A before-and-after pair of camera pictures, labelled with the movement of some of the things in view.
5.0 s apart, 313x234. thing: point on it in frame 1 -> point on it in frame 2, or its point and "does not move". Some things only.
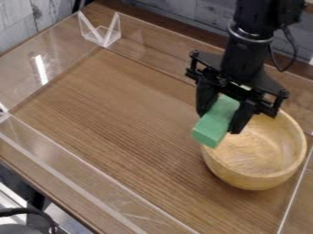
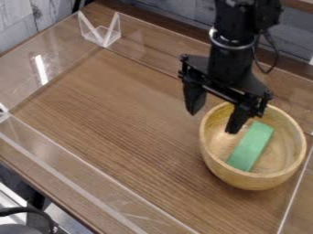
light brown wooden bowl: x=259 y=157 does not move
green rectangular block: x=211 y=126 -> x=249 y=146
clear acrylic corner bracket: x=103 y=36 does not move
